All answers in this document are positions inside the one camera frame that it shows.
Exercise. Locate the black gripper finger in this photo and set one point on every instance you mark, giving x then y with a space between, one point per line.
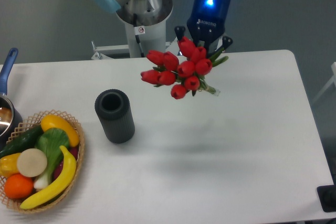
180 32
224 42

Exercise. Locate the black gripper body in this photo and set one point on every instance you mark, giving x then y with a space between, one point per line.
207 21

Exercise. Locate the red tulip bouquet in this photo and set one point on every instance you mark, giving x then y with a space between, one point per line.
186 76

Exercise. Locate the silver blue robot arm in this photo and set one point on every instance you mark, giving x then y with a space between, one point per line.
145 22

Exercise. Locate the dark grey ribbed vase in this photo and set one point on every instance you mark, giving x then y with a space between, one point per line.
114 112

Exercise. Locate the purple eggplant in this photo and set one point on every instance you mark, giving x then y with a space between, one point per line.
74 151

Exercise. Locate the green bok choy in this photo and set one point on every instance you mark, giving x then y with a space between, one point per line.
49 143

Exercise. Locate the woven wicker basket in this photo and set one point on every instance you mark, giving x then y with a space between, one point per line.
79 143

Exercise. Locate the black device at edge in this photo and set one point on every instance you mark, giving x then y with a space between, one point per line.
327 197

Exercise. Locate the green cucumber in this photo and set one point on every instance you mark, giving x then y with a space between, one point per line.
22 142

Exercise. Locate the yellow banana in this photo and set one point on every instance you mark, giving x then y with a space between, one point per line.
57 186

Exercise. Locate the beige round radish slice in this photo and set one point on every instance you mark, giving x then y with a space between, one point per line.
32 162

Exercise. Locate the yellow bell pepper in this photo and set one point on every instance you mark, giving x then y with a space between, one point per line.
9 165

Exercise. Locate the orange fruit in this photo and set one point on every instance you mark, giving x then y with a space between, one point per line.
18 186

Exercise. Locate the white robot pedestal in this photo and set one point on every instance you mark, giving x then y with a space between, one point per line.
145 27

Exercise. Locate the white chair frame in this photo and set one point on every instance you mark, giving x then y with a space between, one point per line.
327 89

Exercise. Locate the blue handled saucepan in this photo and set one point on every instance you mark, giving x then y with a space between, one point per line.
10 117

